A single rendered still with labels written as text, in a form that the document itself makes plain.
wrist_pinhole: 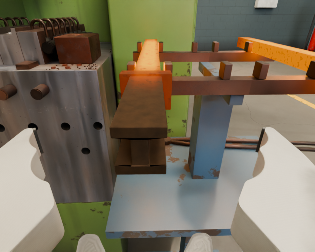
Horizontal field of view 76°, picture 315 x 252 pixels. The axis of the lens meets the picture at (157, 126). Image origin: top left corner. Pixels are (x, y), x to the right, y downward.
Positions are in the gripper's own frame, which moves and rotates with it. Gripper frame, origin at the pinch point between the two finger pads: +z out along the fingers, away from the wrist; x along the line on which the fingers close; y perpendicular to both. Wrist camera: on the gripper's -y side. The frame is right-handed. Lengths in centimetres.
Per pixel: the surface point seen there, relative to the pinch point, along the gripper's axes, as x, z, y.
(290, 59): 22.2, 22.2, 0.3
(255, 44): 21.8, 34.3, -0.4
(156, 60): 0.5, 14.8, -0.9
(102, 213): -19, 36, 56
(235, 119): 91, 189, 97
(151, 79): 0.0, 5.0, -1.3
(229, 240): 39, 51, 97
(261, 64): 13.5, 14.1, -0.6
